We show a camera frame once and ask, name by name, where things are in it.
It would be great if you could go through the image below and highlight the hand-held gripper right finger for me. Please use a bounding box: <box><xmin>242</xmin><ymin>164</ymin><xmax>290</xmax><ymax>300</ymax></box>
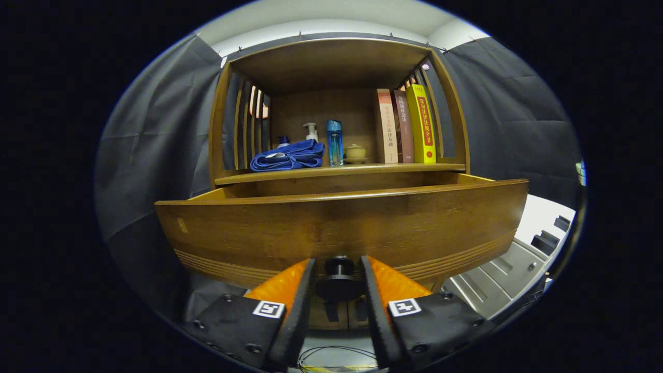
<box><xmin>360</xmin><ymin>255</ymin><xmax>498</xmax><ymax>369</ymax></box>

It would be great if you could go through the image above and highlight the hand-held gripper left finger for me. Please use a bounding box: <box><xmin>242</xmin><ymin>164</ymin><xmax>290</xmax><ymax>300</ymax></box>
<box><xmin>181</xmin><ymin>257</ymin><xmax>316</xmax><ymax>371</ymax></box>

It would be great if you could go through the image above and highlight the black drawer knob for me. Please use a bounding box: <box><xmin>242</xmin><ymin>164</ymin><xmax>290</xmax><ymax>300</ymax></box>
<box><xmin>315</xmin><ymin>255</ymin><xmax>364</xmax><ymax>303</ymax></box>

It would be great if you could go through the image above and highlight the wooden cabinet door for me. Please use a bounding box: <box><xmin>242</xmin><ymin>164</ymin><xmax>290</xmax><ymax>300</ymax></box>
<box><xmin>348</xmin><ymin>298</ymin><xmax>374</xmax><ymax>329</ymax></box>
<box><xmin>310</xmin><ymin>298</ymin><xmax>349</xmax><ymax>331</ymax></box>

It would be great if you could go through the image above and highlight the wooden countertop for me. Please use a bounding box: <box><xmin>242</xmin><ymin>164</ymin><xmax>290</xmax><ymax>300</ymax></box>
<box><xmin>215</xmin><ymin>163</ymin><xmax>467</xmax><ymax>186</ymax></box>

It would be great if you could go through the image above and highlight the wooden cabinet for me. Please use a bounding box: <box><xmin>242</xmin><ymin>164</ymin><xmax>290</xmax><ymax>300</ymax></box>
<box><xmin>155</xmin><ymin>37</ymin><xmax>529</xmax><ymax>332</ymax></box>

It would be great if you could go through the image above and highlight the blue folded towel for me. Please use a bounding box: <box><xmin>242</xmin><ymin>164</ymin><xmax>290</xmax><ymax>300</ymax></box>
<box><xmin>250</xmin><ymin>138</ymin><xmax>326</xmax><ymax>172</ymax></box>

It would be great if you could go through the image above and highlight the yellow lidded teacup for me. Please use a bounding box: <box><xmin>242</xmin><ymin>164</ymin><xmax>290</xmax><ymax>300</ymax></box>
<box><xmin>344</xmin><ymin>144</ymin><xmax>369</xmax><ymax>164</ymax></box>

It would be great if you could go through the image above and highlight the clear blue bottle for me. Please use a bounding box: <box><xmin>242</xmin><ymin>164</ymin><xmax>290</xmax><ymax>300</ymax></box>
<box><xmin>326</xmin><ymin>120</ymin><xmax>344</xmax><ymax>167</ymax></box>

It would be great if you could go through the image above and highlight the beige book orange band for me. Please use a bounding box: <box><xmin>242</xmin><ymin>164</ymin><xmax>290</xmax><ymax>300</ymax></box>
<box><xmin>377</xmin><ymin>89</ymin><xmax>399</xmax><ymax>164</ymax></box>

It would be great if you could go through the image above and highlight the brown book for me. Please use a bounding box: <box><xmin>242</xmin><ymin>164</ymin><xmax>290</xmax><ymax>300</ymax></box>
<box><xmin>394</xmin><ymin>90</ymin><xmax>415</xmax><ymax>164</ymax></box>

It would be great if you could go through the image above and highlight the yellow book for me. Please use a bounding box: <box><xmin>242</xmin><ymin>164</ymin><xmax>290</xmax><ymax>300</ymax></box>
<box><xmin>406</xmin><ymin>84</ymin><xmax>437</xmax><ymax>164</ymax></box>

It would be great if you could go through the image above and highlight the white side table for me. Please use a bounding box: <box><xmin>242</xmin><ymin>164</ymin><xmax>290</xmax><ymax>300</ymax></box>
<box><xmin>444</xmin><ymin>194</ymin><xmax>576</xmax><ymax>319</ymax></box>

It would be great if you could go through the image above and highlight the thin black cable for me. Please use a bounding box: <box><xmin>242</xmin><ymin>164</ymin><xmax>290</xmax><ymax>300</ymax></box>
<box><xmin>298</xmin><ymin>346</ymin><xmax>381</xmax><ymax>371</ymax></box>

